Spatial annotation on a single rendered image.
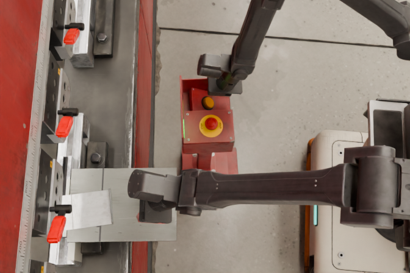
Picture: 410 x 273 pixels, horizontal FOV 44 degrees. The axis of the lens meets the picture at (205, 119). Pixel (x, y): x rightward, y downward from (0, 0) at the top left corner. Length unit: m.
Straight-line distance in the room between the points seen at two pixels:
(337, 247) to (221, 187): 1.20
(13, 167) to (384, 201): 0.56
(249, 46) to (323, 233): 1.01
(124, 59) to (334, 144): 0.98
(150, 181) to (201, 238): 1.30
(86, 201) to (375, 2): 0.80
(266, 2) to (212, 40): 1.54
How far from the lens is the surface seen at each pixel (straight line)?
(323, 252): 2.04
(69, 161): 1.33
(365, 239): 2.08
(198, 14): 2.62
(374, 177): 0.72
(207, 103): 1.62
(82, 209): 1.29
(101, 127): 1.47
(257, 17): 1.12
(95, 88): 1.52
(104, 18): 1.58
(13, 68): 0.87
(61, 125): 1.03
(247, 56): 1.27
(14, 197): 0.87
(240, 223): 2.28
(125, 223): 1.27
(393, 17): 1.15
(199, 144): 1.54
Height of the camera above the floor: 2.25
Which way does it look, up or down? 71 degrees down
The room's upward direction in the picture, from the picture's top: 3 degrees clockwise
